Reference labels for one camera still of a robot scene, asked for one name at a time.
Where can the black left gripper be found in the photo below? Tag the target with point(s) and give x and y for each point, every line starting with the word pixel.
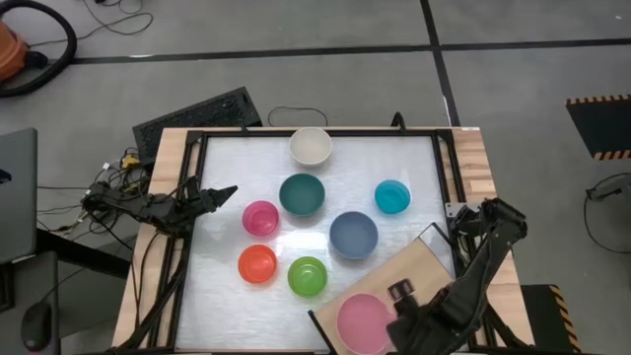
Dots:
pixel 199 203

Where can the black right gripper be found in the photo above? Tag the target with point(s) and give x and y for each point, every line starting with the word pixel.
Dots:
pixel 434 325

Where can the small magenta translucent bowl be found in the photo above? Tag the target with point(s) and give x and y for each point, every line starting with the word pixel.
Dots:
pixel 260 218

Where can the large light pink bowl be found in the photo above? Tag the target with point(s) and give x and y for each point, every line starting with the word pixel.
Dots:
pixel 362 323

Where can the large slate blue bowl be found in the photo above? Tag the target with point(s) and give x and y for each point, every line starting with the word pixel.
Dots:
pixel 353 235

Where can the small orange translucent bowl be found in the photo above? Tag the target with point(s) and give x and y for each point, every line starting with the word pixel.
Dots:
pixel 257 263

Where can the large teal bowl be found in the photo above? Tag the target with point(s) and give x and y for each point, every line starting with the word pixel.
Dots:
pixel 301 194

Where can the small cyan translucent bowl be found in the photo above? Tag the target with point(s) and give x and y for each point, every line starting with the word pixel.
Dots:
pixel 392 197

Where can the small green translucent bowl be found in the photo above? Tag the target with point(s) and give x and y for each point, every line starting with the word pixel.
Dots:
pixel 307 276

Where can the large white bowl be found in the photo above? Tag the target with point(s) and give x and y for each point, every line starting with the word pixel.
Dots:
pixel 310 146

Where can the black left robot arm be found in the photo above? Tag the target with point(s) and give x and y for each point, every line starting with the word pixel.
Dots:
pixel 148 209

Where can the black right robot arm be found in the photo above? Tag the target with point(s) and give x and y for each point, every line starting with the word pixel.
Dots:
pixel 485 261

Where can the wooden board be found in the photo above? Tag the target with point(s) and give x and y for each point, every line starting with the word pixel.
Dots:
pixel 409 266

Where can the black perforated panel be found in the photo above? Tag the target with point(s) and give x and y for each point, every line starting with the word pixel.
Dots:
pixel 207 116

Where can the yellow connector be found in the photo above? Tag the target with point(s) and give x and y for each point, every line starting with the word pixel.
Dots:
pixel 129 160

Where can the white glossy table mat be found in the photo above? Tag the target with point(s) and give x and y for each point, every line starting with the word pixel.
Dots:
pixel 236 315

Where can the small black hazard-striped mat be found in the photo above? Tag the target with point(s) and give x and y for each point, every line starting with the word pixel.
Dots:
pixel 542 315

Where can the grey laptop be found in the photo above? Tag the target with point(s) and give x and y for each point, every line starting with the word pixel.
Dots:
pixel 17 197

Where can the black computer mouse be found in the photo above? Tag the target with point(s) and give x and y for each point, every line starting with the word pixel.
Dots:
pixel 36 326

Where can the orange vacuum cleaner body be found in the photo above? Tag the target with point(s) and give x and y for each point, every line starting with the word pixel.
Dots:
pixel 10 49

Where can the large black hazard-striped mat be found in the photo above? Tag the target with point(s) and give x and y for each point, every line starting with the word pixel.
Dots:
pixel 604 125

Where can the black metal table frame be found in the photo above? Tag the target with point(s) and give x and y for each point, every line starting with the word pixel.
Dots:
pixel 320 132

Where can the black camera stand foot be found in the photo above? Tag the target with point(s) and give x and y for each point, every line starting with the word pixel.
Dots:
pixel 398 120

